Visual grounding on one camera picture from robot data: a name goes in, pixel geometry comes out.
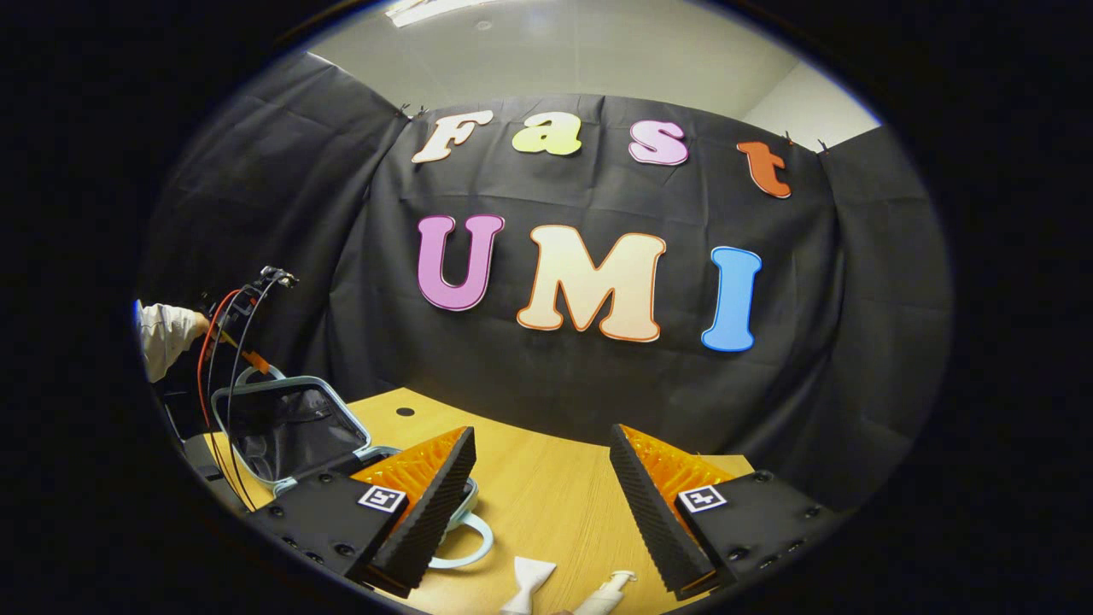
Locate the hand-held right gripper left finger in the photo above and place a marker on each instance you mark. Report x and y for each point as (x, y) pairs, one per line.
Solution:
(431, 521)

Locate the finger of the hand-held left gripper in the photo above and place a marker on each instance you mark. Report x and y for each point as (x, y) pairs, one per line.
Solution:
(256, 363)

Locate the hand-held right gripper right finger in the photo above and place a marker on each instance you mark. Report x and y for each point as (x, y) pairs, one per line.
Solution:
(653, 521)

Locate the light blue suitcase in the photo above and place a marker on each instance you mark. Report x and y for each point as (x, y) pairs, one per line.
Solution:
(282, 427)

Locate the white pump bottle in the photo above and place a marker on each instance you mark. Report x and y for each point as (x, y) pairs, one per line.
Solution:
(606, 594)

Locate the white squeeze tube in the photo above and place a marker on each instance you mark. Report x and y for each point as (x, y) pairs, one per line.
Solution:
(525, 585)

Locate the black backdrop cloth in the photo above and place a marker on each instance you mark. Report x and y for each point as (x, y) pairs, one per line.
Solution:
(598, 384)

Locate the ceiling light panel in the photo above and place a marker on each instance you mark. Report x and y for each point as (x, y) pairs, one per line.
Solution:
(435, 8)

